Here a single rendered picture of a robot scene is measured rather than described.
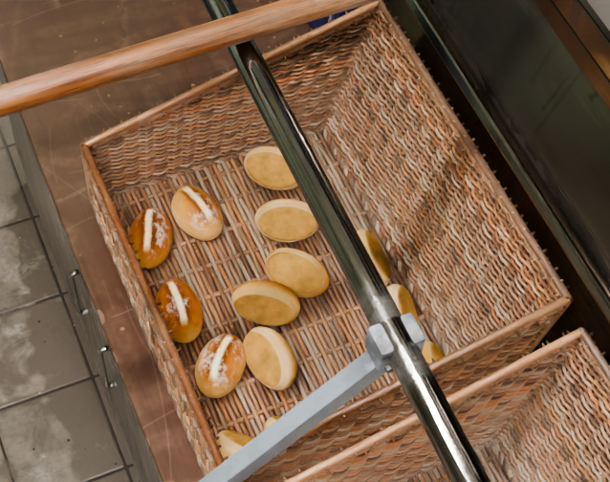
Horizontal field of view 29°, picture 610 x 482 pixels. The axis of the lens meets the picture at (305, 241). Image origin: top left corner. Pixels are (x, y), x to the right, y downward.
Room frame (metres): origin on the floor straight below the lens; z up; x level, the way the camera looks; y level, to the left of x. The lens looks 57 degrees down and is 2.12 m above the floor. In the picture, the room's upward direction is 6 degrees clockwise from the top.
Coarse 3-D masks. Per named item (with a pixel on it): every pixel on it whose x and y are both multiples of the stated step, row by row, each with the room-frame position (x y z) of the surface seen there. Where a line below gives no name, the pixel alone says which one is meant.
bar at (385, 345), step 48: (240, 48) 0.84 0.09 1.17; (288, 144) 0.72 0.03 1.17; (336, 240) 0.62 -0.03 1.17; (384, 288) 0.57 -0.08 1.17; (384, 336) 0.52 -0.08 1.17; (336, 384) 0.50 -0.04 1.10; (432, 384) 0.47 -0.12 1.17; (288, 432) 0.47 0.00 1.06; (432, 432) 0.43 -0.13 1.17; (240, 480) 0.44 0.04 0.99; (480, 480) 0.39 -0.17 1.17
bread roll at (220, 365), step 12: (228, 336) 0.79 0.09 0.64; (204, 348) 0.77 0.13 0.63; (216, 348) 0.76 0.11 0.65; (228, 348) 0.76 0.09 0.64; (240, 348) 0.77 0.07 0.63; (204, 360) 0.75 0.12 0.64; (216, 360) 0.75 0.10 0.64; (228, 360) 0.75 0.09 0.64; (240, 360) 0.76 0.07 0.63; (204, 372) 0.73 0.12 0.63; (216, 372) 0.73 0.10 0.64; (228, 372) 0.73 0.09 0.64; (240, 372) 0.74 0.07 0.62; (204, 384) 0.72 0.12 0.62; (216, 384) 0.72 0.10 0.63; (228, 384) 0.72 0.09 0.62; (216, 396) 0.71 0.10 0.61
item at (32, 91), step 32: (288, 0) 0.88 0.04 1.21; (320, 0) 0.89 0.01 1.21; (352, 0) 0.90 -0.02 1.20; (192, 32) 0.83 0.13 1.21; (224, 32) 0.83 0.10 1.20; (256, 32) 0.85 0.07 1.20; (96, 64) 0.77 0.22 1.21; (128, 64) 0.78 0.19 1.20; (160, 64) 0.79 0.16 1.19; (0, 96) 0.72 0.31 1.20; (32, 96) 0.73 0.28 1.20; (64, 96) 0.74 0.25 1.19
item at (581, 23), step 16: (560, 0) 0.97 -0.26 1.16; (576, 0) 0.95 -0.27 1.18; (576, 16) 0.95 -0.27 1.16; (592, 16) 0.93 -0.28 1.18; (576, 32) 0.94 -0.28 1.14; (592, 32) 0.92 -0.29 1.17; (608, 32) 0.91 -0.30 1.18; (592, 48) 0.91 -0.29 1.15; (608, 48) 0.89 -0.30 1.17; (608, 64) 0.88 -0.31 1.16
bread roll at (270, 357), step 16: (256, 336) 0.79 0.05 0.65; (272, 336) 0.79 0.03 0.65; (256, 352) 0.77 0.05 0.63; (272, 352) 0.76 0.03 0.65; (288, 352) 0.77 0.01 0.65; (256, 368) 0.75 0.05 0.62; (272, 368) 0.74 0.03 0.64; (288, 368) 0.74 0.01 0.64; (272, 384) 0.73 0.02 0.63; (288, 384) 0.73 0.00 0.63
